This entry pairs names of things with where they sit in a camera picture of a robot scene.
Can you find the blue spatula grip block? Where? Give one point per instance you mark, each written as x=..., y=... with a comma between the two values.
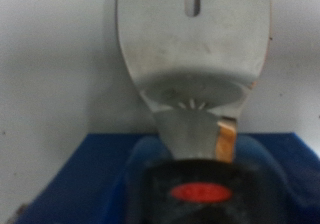
x=83, y=184

